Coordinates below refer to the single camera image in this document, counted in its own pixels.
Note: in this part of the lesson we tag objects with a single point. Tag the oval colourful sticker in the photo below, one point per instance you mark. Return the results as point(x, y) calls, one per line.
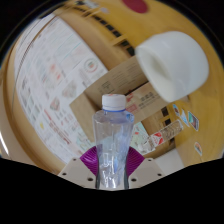
point(198, 149)

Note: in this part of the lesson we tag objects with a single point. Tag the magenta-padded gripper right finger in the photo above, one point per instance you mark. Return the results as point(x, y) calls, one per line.
point(146, 170)

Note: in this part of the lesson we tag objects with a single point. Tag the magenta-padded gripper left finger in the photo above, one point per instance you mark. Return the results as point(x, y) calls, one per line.
point(75, 171)

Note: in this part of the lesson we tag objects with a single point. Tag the brown cardboard box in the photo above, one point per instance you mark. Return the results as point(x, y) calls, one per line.
point(116, 83)

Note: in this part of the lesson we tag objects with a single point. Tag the white ceramic mug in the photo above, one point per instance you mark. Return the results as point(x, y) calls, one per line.
point(180, 63)

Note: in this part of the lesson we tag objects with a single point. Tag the clear white-capped plastic bottle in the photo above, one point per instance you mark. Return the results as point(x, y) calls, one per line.
point(112, 133)

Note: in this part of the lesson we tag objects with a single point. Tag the large map wall poster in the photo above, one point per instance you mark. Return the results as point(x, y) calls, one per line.
point(50, 93)

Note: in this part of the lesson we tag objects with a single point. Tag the small colourful sticker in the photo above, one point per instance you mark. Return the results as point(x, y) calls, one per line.
point(193, 121)
point(176, 110)
point(184, 118)

